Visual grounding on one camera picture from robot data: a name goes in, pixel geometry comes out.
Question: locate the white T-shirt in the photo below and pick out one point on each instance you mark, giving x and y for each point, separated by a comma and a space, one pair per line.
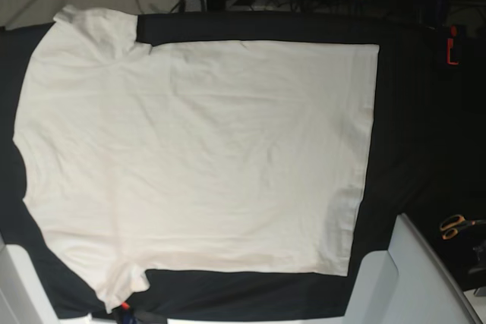
223, 156

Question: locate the black table cloth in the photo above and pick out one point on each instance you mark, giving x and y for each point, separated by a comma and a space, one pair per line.
427, 160

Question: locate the orange black bottom clamp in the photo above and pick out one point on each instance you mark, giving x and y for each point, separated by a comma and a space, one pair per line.
128, 315

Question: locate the red black clamp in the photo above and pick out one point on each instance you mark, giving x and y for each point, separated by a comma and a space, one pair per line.
451, 40

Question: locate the orange handled scissors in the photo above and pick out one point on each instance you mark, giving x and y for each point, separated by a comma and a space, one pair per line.
454, 224

